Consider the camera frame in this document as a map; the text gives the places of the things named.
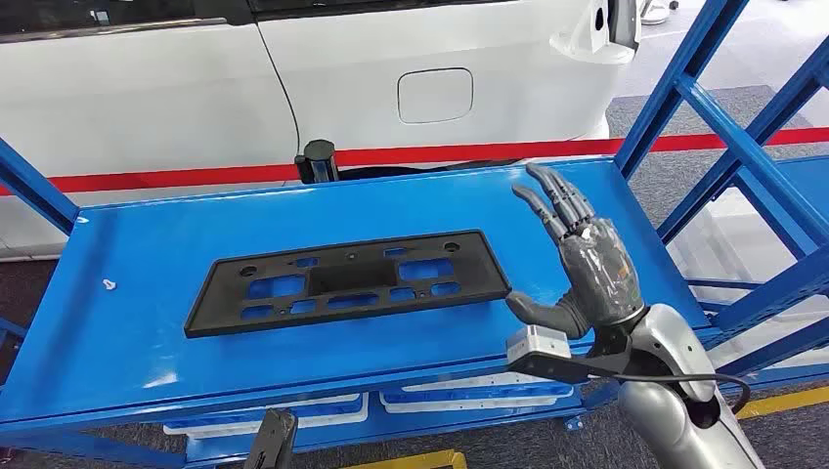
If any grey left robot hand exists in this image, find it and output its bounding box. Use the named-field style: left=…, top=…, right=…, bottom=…
left=244, top=408, right=299, bottom=469

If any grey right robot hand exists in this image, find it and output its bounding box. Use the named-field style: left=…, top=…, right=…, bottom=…
left=504, top=162, right=649, bottom=341

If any black plastic plate part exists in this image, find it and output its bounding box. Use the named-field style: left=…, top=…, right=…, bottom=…
left=184, top=230, right=513, bottom=339

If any blue steel shelf rack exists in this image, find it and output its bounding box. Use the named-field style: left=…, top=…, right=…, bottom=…
left=0, top=0, right=829, bottom=469
left=673, top=151, right=829, bottom=396

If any yellow floor tape square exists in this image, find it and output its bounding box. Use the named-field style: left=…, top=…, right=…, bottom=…
left=734, top=386, right=829, bottom=421
left=343, top=449, right=467, bottom=469

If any white car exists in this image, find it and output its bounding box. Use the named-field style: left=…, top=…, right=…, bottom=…
left=0, top=0, right=642, bottom=260

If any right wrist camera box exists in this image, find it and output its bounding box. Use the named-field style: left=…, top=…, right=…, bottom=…
left=505, top=325, right=623, bottom=385

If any black camera cable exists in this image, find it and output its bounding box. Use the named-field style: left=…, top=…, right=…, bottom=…
left=608, top=369, right=753, bottom=417

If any black stanchion post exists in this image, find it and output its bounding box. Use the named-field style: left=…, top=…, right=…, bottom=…
left=294, top=139, right=341, bottom=186

